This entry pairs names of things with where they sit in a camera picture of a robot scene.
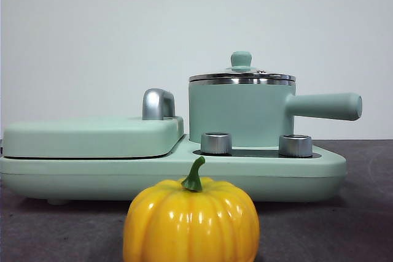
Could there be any glass lid mint green knob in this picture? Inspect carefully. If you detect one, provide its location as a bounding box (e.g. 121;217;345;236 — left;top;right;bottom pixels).
189;51;296;82

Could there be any yellow toy pumpkin green stem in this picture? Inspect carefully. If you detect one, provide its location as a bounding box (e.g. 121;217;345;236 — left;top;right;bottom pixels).
122;156;260;262

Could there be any silver control knob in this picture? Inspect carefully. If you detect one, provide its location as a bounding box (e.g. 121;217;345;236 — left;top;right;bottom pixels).
200;132;233;155
278;134;313;156

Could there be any mint green breakfast machine base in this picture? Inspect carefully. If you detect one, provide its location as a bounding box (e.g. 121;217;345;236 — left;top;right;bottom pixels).
0;134;348;206

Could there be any mint green pot long handle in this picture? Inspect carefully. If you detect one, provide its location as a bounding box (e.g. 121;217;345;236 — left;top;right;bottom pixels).
188;77;363;150

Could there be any mint green cover silver handle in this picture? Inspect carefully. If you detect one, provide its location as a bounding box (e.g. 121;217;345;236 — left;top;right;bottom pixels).
2;88;185;159

